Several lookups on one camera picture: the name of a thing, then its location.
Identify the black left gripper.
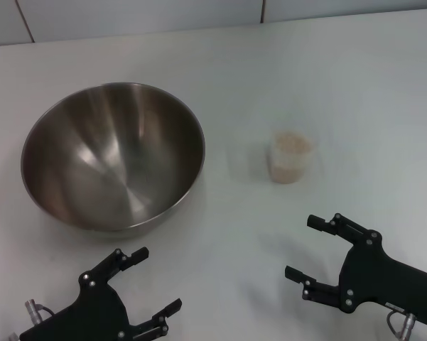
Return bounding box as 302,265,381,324
18,247,183,341

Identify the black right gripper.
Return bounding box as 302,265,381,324
284,212,427,325

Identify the clear plastic measuring cup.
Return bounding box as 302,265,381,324
267,129,313,185

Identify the stainless steel mixing bowl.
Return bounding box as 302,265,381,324
20,82,206,238

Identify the right gripper silver cable connector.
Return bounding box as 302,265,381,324
386,308,419,341

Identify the gripper silver cable connector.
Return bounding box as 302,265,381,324
386,308,419,341
23,299,57,326

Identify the left gripper silver cable connector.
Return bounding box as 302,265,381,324
23,299,57,326

